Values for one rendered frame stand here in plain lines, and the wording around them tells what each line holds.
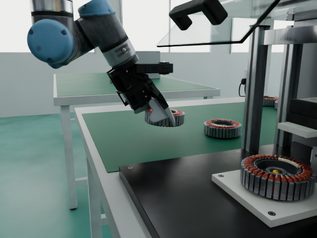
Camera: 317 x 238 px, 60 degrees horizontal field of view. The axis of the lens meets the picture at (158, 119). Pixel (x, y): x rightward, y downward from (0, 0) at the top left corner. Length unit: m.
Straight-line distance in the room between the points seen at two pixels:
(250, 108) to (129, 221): 0.38
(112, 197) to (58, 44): 0.28
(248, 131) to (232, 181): 0.20
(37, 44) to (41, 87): 4.32
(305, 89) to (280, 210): 0.41
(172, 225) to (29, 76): 4.54
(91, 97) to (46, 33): 1.18
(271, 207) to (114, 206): 0.24
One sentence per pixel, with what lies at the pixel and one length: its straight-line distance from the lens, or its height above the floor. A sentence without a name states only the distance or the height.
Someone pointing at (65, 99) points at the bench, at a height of 0.73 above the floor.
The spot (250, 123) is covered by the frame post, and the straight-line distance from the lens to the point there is 0.67.
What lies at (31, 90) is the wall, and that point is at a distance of 4.86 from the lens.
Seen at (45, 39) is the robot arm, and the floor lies 1.02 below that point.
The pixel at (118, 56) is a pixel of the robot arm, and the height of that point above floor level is 0.99.
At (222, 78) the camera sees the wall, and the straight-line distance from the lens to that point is 5.78.
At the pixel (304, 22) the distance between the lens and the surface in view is 0.65.
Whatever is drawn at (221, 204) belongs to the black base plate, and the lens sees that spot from 0.45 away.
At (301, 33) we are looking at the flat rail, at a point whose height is 1.03.
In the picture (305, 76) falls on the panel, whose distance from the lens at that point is 0.77.
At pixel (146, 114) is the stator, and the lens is 0.75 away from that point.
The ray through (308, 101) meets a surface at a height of 0.92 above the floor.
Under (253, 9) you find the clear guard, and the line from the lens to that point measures 0.33.
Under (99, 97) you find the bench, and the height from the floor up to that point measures 0.74.
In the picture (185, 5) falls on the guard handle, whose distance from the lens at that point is 0.39.
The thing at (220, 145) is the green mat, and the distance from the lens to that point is 0.77.
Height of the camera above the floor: 1.00
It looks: 14 degrees down
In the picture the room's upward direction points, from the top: straight up
